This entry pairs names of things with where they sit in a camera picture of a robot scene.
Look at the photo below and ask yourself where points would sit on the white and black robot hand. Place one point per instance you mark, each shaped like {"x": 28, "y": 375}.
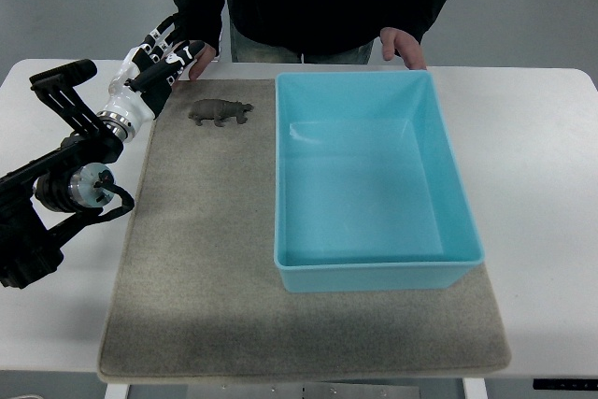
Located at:
{"x": 141, "y": 87}

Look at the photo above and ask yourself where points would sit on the person's right hand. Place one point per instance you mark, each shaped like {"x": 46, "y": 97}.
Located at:
{"x": 202, "y": 60}

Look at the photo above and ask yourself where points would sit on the brown toy hippo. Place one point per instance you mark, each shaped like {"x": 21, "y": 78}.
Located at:
{"x": 218, "y": 110}

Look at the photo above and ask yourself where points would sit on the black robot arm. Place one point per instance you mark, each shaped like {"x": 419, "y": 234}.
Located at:
{"x": 48, "y": 201}

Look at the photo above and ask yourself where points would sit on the blue plastic box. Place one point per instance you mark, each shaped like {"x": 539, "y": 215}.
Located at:
{"x": 368, "y": 193}

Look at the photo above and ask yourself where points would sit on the grey felt mat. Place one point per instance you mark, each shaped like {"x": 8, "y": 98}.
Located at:
{"x": 199, "y": 296}

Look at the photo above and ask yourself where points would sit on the black table control panel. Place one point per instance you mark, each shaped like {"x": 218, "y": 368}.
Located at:
{"x": 566, "y": 384}

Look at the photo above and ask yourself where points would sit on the person's left hand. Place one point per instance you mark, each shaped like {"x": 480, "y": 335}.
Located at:
{"x": 395, "y": 42}

